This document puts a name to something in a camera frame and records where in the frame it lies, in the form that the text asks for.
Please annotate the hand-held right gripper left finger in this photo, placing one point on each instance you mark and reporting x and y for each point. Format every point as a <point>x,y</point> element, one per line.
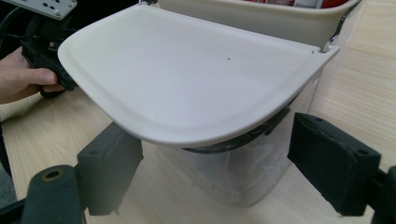
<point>106,171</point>

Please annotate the red packet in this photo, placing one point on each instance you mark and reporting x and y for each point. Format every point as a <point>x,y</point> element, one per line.
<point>269,2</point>
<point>334,3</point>

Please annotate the translucent plastic bin body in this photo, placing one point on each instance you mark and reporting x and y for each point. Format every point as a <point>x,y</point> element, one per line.
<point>193,81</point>

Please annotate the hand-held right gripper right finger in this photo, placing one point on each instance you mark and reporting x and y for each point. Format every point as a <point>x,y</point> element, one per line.
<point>336,168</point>

